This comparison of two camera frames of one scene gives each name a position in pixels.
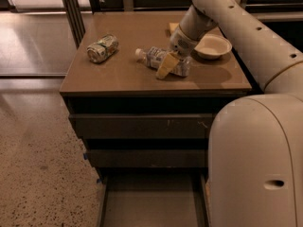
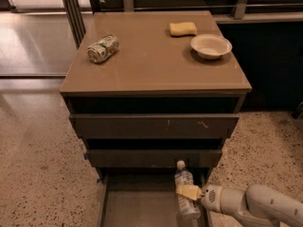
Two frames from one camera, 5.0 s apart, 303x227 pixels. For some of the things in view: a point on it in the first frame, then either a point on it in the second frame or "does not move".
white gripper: (182, 43) to (210, 198)
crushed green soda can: (102, 48) does not move
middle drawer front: (104, 158) does not move
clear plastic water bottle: (154, 56) to (187, 208)
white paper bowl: (213, 46) does not move
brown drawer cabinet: (142, 112) does not move
